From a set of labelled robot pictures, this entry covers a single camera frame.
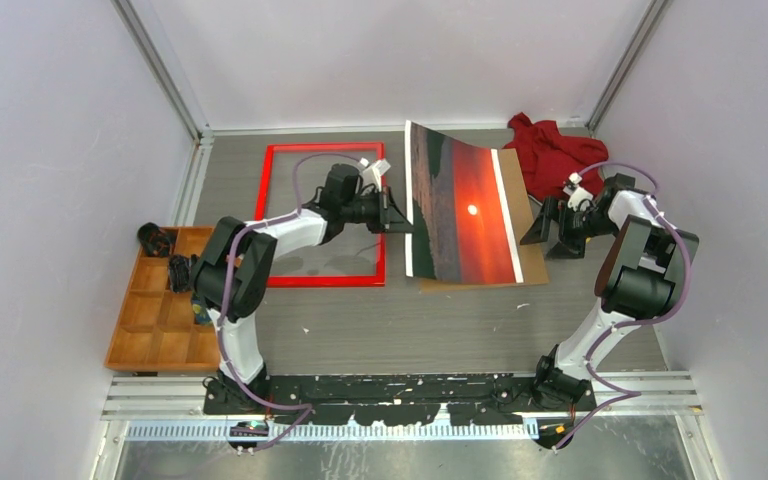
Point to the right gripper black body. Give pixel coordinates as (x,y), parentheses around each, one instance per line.
(588,223)

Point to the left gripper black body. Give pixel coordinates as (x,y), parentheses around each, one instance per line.
(365,210)

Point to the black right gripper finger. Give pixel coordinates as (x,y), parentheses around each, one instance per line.
(539,231)
(568,248)

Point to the clear glass pane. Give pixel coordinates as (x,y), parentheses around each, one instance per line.
(294,178)

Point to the sunset photo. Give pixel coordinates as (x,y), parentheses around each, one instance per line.
(457,203)

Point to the red picture frame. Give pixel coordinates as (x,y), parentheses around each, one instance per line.
(378,279)

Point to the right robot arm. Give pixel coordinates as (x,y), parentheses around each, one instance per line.
(642,279)

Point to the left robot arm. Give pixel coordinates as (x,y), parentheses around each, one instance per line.
(231,274)

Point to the red cloth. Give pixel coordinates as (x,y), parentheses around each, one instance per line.
(547,157)

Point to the blue green item in tray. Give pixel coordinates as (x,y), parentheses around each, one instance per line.
(201,315)

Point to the wooden compartment tray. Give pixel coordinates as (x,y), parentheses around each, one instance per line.
(155,330)

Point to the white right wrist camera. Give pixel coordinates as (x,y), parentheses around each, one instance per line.
(578,198)

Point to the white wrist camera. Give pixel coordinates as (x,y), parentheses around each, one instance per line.
(372,172)
(578,198)

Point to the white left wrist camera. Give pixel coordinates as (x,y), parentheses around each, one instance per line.
(372,172)

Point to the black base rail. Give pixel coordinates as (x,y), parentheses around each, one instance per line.
(390,400)

